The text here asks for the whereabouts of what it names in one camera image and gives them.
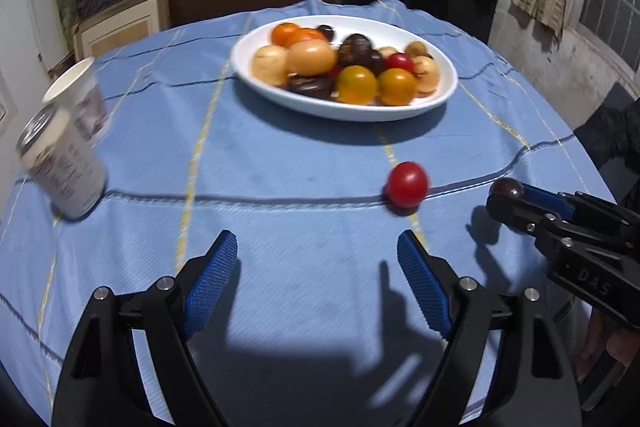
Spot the dark flat fruit in plate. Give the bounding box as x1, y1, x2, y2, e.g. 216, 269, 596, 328
285, 75, 334, 101

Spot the large dark purple mangosteen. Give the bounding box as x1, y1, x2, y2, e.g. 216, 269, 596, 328
337, 34, 373, 68

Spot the red cherry tomato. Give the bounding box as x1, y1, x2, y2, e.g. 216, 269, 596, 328
385, 161, 430, 209
385, 52, 414, 72

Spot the large orange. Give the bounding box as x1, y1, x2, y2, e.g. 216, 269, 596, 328
284, 27, 328, 48

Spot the white beverage can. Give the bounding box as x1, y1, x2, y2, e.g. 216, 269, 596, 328
16, 104, 107, 221

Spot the right hand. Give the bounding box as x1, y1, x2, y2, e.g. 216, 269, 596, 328
574, 309, 640, 381

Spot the dark plum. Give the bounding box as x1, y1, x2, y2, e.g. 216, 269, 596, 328
489, 176, 524, 198
316, 25, 335, 42

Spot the pale yellow round fruit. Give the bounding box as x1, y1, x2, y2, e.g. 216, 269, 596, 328
250, 44, 288, 88

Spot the small yellow loquat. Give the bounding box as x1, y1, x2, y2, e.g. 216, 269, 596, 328
404, 40, 430, 58

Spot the small orange tangerine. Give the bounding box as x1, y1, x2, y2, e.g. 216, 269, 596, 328
270, 22, 299, 48

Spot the blue checked tablecloth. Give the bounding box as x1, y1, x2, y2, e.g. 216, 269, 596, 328
1, 0, 610, 426

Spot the orange yellow tomato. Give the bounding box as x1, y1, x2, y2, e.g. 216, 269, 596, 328
378, 68, 418, 106

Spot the white oval plate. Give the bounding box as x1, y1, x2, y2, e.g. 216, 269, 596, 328
231, 15, 459, 122

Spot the white paper cup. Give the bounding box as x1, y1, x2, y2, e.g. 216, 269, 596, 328
42, 57, 110, 146

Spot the beige striped fruit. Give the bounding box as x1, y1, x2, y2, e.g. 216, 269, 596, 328
376, 46, 397, 60

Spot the peach coloured fruit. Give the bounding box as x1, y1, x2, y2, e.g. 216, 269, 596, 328
286, 39, 337, 76

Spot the dark purple fruit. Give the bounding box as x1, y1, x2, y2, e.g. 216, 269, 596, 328
369, 50, 385, 77

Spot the framed picture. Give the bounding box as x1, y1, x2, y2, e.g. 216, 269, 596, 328
73, 0, 170, 62

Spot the beige spotted fruit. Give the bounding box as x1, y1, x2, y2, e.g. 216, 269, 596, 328
412, 55, 440, 98

